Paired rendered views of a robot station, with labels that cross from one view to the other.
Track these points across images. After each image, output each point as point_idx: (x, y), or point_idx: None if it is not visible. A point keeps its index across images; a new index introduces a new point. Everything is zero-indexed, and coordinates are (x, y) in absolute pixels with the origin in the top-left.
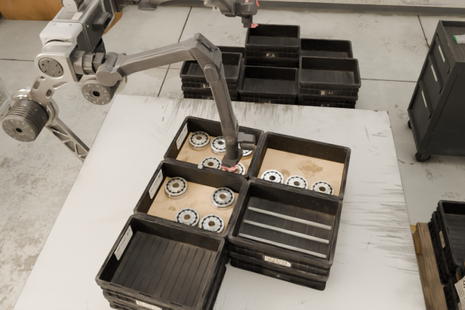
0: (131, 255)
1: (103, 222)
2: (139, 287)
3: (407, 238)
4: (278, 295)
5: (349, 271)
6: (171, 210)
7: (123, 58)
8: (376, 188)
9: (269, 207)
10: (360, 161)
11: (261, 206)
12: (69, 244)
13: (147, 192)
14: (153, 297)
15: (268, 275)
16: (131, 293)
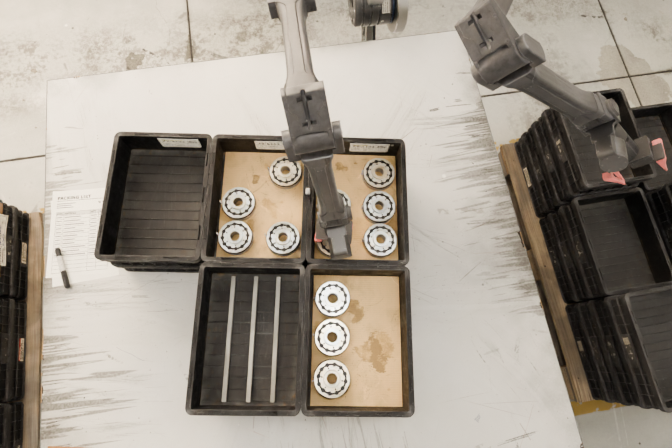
0: (179, 157)
1: (244, 108)
2: (141, 182)
3: None
4: (190, 346)
5: (243, 436)
6: (252, 179)
7: None
8: None
9: (289, 305)
10: (447, 431)
11: (287, 294)
12: (207, 86)
13: (251, 140)
14: (105, 203)
15: None
16: (107, 177)
